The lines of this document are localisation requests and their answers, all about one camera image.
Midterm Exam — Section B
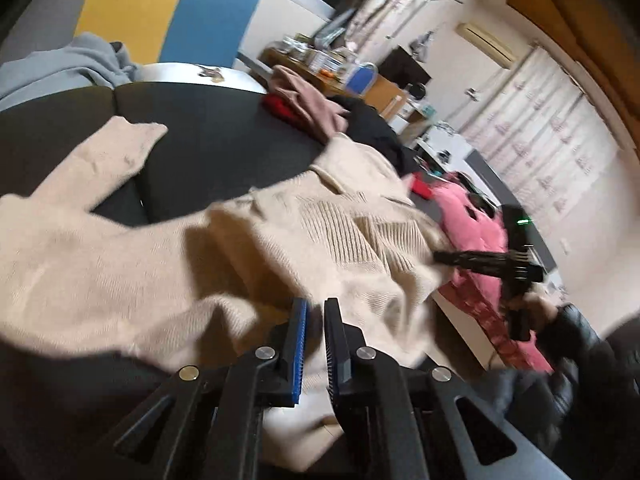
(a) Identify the wall air conditioner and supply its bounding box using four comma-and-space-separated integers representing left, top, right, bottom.
456, 23, 518, 70

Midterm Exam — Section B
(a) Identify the wooden wardrobe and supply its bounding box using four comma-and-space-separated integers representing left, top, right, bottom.
506, 0, 639, 142

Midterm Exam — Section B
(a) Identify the pink quilted bedding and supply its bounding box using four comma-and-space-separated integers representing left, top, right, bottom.
411, 174, 550, 372

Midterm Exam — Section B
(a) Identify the light blue grey garment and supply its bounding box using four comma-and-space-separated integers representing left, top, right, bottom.
1, 32, 141, 110

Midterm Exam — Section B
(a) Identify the pink knitted sweater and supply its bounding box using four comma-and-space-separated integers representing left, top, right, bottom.
268, 65, 348, 142

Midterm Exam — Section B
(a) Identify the black garment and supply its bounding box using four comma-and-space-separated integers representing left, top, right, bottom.
330, 96, 420, 178

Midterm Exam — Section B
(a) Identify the beige knitted sweater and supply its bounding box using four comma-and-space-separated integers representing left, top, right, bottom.
1, 117, 450, 479

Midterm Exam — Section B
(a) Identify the wooden side shelf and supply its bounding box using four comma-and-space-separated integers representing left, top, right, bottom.
258, 36, 408, 122

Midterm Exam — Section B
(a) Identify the blue backed chair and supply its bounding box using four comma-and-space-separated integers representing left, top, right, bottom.
344, 62, 378, 96

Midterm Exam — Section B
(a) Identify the white printed pillow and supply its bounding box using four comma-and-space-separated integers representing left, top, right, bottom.
134, 62, 267, 94

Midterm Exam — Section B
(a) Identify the person's right hand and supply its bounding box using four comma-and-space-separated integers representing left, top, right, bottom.
506, 292, 559, 333

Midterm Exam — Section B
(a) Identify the red garment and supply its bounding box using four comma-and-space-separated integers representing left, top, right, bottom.
262, 93, 305, 127

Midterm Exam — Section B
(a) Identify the grey yellow blue headboard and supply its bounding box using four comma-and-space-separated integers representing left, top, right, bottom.
1, 0, 259, 67

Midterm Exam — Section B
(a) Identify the black monitor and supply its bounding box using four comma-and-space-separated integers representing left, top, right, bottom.
378, 47, 432, 89

